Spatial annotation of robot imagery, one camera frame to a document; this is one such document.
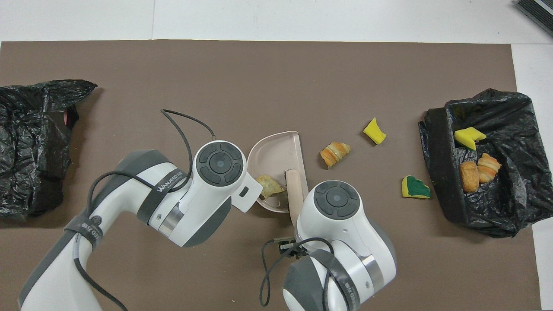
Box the pale bread piece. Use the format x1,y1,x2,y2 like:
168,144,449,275
256,174,286,200

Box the brown bread chunk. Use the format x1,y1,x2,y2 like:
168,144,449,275
459,161,480,193

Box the beige plastic dustpan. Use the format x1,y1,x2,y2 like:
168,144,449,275
247,131,309,213

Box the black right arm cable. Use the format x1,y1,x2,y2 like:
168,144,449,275
259,237,346,311

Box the beige hand brush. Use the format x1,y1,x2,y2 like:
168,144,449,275
284,169,305,227

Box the brown table mat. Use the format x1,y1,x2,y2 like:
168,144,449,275
0,40,541,311

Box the plain yellow sponge piece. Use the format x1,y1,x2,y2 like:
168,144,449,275
363,117,387,145

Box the orange striped croissant piece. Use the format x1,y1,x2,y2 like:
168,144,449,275
320,142,351,169
477,153,502,184

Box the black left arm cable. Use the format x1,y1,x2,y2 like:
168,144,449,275
73,109,216,311

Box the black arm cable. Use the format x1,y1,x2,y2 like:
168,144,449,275
73,109,216,311
259,237,346,311

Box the green and yellow sponge piece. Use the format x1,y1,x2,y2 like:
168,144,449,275
454,127,487,151
402,175,431,199

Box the open black bag lined bin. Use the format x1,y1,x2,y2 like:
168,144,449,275
418,88,553,238

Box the dark ribbed box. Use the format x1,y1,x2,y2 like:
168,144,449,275
514,0,553,25

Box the crumpled black bag over bin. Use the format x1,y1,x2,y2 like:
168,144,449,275
0,79,98,221

